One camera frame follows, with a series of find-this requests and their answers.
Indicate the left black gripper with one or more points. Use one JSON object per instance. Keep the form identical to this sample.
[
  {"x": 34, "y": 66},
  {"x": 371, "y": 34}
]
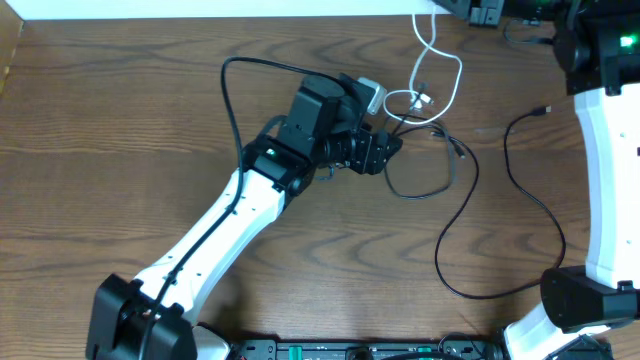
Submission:
[{"x": 372, "y": 151}]

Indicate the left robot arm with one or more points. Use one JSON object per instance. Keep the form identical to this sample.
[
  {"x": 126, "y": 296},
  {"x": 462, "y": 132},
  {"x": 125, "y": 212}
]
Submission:
[{"x": 154, "y": 316}]

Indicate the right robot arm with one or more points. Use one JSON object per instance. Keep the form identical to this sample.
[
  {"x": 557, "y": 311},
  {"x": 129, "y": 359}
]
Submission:
[{"x": 596, "y": 44}]

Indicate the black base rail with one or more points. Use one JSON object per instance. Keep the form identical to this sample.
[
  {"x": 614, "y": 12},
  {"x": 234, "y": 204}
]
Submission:
[{"x": 452, "y": 346}]

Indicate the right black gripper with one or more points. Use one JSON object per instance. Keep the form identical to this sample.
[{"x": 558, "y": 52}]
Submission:
[{"x": 477, "y": 13}]

